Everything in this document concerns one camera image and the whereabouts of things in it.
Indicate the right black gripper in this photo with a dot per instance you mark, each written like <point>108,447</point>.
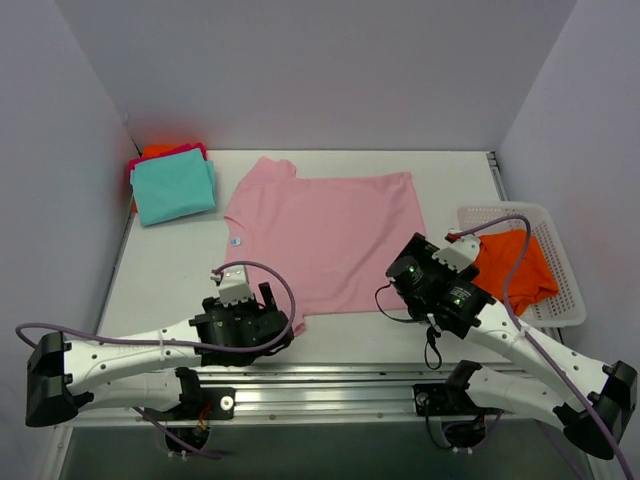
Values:
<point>423,248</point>

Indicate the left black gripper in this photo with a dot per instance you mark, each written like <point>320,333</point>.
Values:
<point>270,318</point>

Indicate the pink t shirt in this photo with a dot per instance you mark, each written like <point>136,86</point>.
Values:
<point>331,239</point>

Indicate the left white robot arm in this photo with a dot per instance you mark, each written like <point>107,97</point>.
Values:
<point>155,371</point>

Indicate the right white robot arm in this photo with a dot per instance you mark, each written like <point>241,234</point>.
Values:
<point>589,401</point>

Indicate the orange t shirt in basket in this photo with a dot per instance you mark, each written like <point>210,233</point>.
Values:
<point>533,281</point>

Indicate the white plastic basket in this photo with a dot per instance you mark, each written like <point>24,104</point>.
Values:
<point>565,309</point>

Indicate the folded teal t shirt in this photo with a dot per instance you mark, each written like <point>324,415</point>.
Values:
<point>161,197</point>

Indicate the folded magenta t shirt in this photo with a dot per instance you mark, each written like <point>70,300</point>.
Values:
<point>167,159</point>

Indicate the folded orange t shirt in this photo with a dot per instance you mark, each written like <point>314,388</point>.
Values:
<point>152,152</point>

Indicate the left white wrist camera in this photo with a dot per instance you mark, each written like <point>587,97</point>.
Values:
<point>233,286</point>

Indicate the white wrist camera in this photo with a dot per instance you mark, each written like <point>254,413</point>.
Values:
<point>461,251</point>
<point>233,286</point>

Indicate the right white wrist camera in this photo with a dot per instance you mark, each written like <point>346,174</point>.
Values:
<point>461,251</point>

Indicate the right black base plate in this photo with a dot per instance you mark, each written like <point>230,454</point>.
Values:
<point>431,400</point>

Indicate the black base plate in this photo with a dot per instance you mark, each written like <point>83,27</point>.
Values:
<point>431,400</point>
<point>217,403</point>

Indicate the aluminium mounting rail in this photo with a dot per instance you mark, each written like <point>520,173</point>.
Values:
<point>273,394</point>

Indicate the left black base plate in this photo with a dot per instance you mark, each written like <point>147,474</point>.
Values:
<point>217,403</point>

